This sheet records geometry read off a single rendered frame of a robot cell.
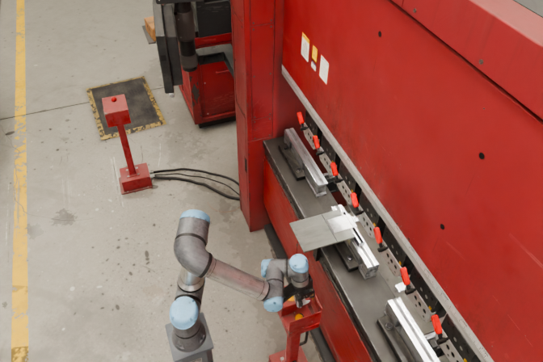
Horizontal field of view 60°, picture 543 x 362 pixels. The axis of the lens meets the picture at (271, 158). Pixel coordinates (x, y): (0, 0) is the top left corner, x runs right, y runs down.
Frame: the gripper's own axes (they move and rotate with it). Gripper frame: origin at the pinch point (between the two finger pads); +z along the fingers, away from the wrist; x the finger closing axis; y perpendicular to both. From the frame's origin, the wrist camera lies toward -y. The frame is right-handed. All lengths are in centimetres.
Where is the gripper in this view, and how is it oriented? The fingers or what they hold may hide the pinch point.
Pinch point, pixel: (297, 305)
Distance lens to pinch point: 224.0
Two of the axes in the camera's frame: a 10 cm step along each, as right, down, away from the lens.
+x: -3.5, -6.3, 6.9
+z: 0.8, 7.1, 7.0
